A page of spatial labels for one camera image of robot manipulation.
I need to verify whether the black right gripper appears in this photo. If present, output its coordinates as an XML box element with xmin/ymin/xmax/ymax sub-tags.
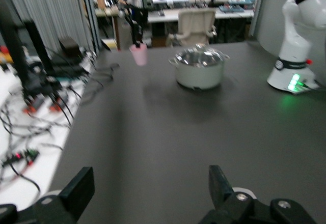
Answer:
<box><xmin>126</xmin><ymin>3</ymin><xmax>149</xmax><ymax>49</ymax></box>

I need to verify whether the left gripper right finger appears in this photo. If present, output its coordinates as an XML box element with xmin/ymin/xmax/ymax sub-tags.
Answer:
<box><xmin>200</xmin><ymin>164</ymin><xmax>317</xmax><ymax>224</ymax></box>

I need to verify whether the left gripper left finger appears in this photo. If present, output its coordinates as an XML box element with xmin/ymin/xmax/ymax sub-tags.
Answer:
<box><xmin>0</xmin><ymin>166</ymin><xmax>96</xmax><ymax>224</ymax></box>

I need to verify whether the pink plastic cup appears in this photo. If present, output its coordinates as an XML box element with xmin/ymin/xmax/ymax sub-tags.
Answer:
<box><xmin>129</xmin><ymin>43</ymin><xmax>149</xmax><ymax>67</ymax></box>

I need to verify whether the white lab desk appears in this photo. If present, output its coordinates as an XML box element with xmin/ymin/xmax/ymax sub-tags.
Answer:
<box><xmin>95</xmin><ymin>5</ymin><xmax>255</xmax><ymax>24</ymax></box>

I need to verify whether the white side table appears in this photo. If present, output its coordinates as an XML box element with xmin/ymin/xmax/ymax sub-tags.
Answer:
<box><xmin>0</xmin><ymin>48</ymin><xmax>113</xmax><ymax>224</ymax></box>

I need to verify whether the beige office chair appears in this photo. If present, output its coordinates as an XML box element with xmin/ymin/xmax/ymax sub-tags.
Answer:
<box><xmin>167</xmin><ymin>8</ymin><xmax>218</xmax><ymax>48</ymax></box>

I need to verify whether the large glass pot lid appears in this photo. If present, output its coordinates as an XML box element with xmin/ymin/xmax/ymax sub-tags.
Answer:
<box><xmin>172</xmin><ymin>43</ymin><xmax>229</xmax><ymax>68</ymax></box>

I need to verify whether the dark brown box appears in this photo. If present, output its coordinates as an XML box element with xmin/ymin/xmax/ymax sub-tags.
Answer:
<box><xmin>58</xmin><ymin>37</ymin><xmax>80</xmax><ymax>55</ymax></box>

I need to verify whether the dark grey table mat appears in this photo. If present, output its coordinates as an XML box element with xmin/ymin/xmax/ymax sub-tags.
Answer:
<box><xmin>48</xmin><ymin>42</ymin><xmax>326</xmax><ymax>224</ymax></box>

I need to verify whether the grey pleated curtain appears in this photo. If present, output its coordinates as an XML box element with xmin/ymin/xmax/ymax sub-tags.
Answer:
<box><xmin>0</xmin><ymin>0</ymin><xmax>101</xmax><ymax>54</ymax></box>

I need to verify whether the black metal stand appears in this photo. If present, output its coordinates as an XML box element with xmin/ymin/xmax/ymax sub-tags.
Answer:
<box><xmin>0</xmin><ymin>0</ymin><xmax>85</xmax><ymax>102</ymax></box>

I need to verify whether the pale green two-handled pot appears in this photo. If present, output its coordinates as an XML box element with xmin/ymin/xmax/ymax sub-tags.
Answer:
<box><xmin>168</xmin><ymin>43</ymin><xmax>230</xmax><ymax>90</ymax></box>

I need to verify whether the black cable bundle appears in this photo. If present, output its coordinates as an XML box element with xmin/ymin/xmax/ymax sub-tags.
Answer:
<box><xmin>0</xmin><ymin>81</ymin><xmax>85</xmax><ymax>194</ymax></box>

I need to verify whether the black right arm base cable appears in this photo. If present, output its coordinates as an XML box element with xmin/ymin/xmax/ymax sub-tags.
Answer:
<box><xmin>299</xmin><ymin>80</ymin><xmax>326</xmax><ymax>92</ymax></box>

